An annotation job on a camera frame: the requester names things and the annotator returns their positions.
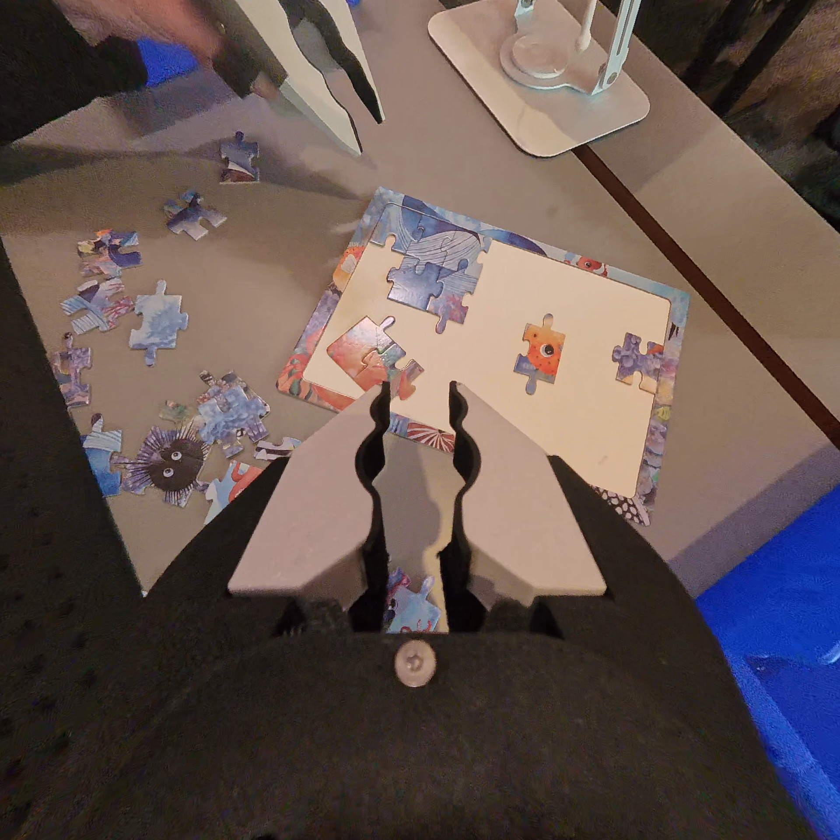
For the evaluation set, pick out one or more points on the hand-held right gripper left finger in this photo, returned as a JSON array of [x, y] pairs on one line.
[[302, 525]]

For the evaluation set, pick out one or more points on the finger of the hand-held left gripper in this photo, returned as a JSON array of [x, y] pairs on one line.
[[282, 46], [351, 39]]

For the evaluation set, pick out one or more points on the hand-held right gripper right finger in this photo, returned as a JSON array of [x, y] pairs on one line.
[[531, 525]]

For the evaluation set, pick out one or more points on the striped fish puzzle piece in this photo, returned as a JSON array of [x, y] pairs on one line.
[[279, 448]]

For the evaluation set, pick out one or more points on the red octopus puzzle piece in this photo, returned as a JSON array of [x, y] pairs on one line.
[[229, 489]]

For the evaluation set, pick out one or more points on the blue bubble puzzle piece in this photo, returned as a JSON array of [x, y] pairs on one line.
[[229, 417]]

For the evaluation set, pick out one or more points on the light blue tentacle puzzle piece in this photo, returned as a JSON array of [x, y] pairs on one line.
[[413, 600]]

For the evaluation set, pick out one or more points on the urchin and green puzzle piece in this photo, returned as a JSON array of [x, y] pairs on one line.
[[180, 433]]

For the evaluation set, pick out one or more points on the orange claw puzzle piece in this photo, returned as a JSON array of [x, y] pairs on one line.
[[387, 377]]

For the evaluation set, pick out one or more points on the orange pufferfish puzzle piece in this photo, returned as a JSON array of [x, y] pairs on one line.
[[541, 348]]

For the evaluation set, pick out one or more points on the orange coral puzzle piece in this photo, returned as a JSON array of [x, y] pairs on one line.
[[354, 344]]

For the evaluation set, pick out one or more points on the purple bubble puzzle piece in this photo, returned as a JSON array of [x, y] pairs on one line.
[[633, 358]]

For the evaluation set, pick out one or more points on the joined blue whale puzzle section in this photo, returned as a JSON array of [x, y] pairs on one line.
[[439, 243]]

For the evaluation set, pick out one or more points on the blue and green puzzle piece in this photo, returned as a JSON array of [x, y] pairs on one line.
[[108, 253]]

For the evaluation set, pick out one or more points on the striped blue coral puzzle piece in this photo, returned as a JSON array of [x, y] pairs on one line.
[[456, 295]]

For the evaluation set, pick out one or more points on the jigsaw puzzle pieces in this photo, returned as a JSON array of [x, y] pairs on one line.
[[157, 321]]

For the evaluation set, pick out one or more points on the dark blue puzzle piece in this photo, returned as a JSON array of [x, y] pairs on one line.
[[417, 285]]

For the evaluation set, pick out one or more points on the person's left forearm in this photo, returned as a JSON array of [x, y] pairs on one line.
[[52, 59]]

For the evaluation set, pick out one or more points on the person's left hand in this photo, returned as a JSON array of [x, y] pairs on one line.
[[144, 19]]

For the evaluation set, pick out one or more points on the metal rod with white tip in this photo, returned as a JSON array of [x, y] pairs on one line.
[[586, 26]]

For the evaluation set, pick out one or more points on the black perforated padded panel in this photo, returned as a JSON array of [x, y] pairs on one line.
[[52, 492]]

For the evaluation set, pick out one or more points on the puzzle frame board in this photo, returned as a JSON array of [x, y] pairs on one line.
[[525, 446]]

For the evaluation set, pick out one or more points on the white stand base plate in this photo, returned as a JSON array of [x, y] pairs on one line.
[[479, 59]]

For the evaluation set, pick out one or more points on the metal bracket with clear dome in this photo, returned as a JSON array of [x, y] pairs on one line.
[[538, 65]]

